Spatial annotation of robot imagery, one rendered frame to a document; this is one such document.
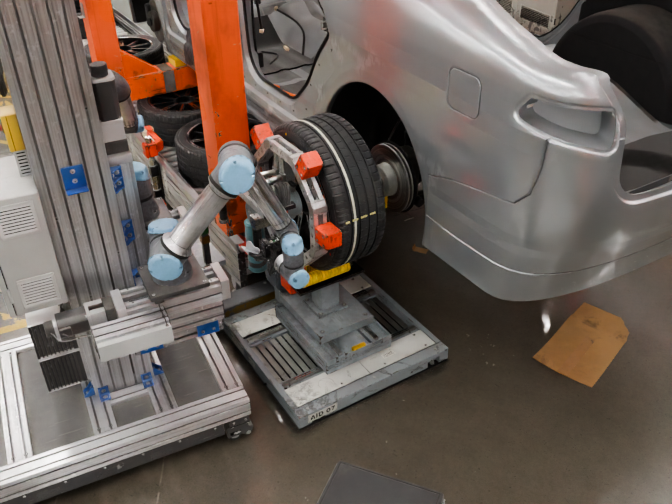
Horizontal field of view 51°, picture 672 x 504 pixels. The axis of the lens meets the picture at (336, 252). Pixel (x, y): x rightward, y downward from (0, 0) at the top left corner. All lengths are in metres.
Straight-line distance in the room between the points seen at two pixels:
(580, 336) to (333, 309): 1.26
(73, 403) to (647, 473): 2.38
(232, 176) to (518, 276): 1.07
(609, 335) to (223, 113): 2.19
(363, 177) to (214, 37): 0.84
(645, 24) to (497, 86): 1.67
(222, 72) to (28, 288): 1.18
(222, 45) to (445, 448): 1.93
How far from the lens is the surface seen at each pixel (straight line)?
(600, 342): 3.81
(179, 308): 2.77
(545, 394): 3.47
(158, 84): 5.20
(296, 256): 2.54
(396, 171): 3.17
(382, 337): 3.39
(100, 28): 4.99
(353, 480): 2.61
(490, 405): 3.37
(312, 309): 3.45
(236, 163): 2.31
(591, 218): 2.49
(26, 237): 2.67
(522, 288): 2.66
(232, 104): 3.21
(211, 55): 3.10
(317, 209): 2.81
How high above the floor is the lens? 2.39
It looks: 34 degrees down
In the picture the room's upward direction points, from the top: 1 degrees counter-clockwise
